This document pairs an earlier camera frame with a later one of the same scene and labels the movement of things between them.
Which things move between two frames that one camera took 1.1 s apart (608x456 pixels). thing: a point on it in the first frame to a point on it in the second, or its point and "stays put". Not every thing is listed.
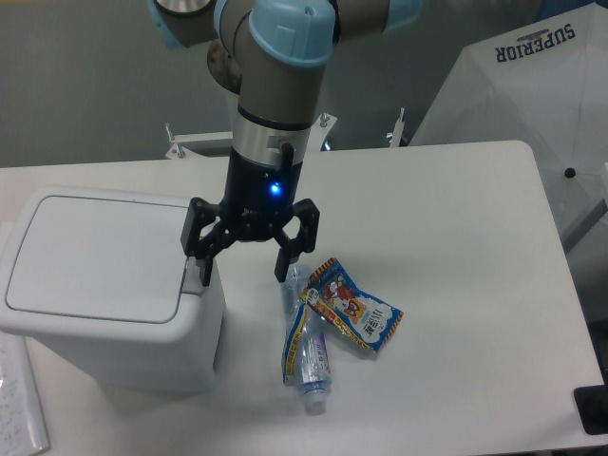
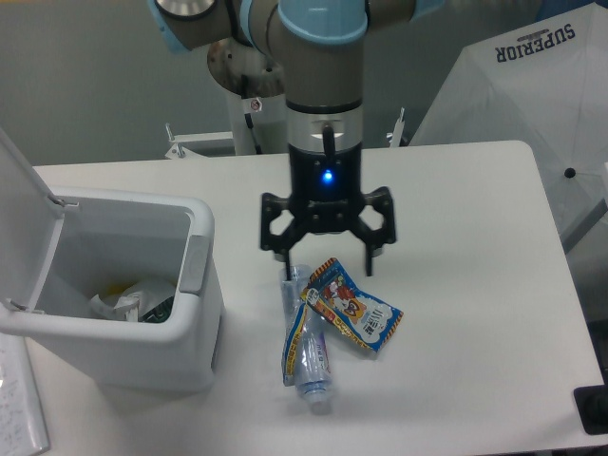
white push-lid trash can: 96,278 stays put
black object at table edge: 592,407 stays put
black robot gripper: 256,197 to 325,191
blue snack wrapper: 331,293 stays put
